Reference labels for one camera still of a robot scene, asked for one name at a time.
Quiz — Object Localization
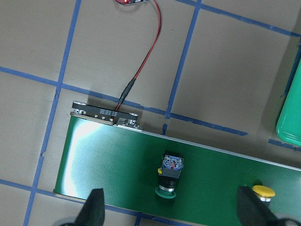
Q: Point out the green conveyor belt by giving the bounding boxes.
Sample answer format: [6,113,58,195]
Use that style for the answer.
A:
[54,101,301,226]

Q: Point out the green push button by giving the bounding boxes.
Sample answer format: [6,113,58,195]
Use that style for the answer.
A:
[155,151,184,199]

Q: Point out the red black controller wire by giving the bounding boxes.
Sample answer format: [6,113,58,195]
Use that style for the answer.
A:
[114,0,163,111]

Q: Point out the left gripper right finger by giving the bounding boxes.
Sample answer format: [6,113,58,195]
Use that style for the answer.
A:
[237,186,278,226]

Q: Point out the small motor controller board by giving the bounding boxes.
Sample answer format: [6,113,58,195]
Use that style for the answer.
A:
[116,0,148,6]

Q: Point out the green plastic tray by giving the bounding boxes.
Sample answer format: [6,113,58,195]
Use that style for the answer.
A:
[276,63,301,146]

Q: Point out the yellow push button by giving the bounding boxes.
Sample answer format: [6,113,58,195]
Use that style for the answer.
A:
[252,185,276,203]

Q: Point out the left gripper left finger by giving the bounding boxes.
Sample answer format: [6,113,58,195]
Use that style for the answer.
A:
[75,188,105,226]

